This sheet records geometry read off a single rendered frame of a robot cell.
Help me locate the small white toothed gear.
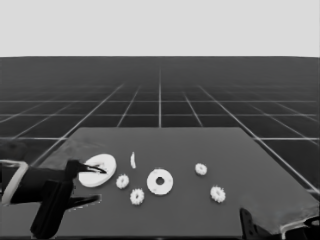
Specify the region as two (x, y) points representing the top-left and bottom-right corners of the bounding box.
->
(129, 188), (146, 206)
(115, 173), (131, 190)
(194, 162), (208, 177)
(209, 185), (227, 204)

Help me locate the large thick white disc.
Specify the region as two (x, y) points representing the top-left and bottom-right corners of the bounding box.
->
(77, 153), (118, 188)

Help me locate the white round carrier with pins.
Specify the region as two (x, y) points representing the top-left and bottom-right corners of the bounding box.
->
(146, 168), (175, 196)

